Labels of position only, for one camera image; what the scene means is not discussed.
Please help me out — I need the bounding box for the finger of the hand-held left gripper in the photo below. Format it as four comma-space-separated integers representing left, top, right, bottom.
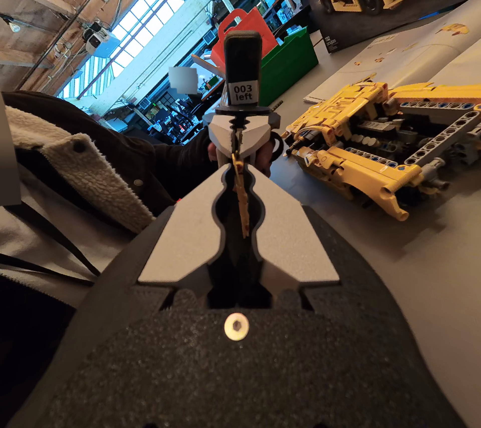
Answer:
238, 116, 273, 160
208, 114, 238, 166

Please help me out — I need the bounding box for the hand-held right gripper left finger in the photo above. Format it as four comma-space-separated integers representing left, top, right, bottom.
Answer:
137, 164, 234, 308

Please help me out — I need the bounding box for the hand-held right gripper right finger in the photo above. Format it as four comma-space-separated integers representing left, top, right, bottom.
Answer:
244, 164, 340, 308

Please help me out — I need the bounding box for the yellow brick arm assembly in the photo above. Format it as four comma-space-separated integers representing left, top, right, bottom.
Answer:
230, 131, 252, 240

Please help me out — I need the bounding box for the yellow toy brick car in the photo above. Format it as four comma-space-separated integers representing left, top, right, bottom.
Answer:
281, 73, 481, 221

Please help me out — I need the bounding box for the person's left hand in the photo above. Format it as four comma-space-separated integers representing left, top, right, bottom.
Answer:
246, 140, 275, 178

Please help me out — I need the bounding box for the red plastic carry case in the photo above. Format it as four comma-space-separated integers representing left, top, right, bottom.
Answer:
210, 7, 279, 68

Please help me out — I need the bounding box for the green plastic bin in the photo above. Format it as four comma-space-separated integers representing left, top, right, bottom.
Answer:
259, 27, 319, 107

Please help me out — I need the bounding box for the ceiling mounted projector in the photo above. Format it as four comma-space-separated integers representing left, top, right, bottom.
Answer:
82, 21, 121, 58

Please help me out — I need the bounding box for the person's white shirt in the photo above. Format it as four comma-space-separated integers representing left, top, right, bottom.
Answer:
0, 165, 132, 308

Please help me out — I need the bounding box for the open instruction booklet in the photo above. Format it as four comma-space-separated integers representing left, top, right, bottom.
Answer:
304, 0, 481, 104

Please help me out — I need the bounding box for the black lanyard strap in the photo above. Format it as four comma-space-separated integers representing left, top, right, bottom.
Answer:
0, 202, 101, 287

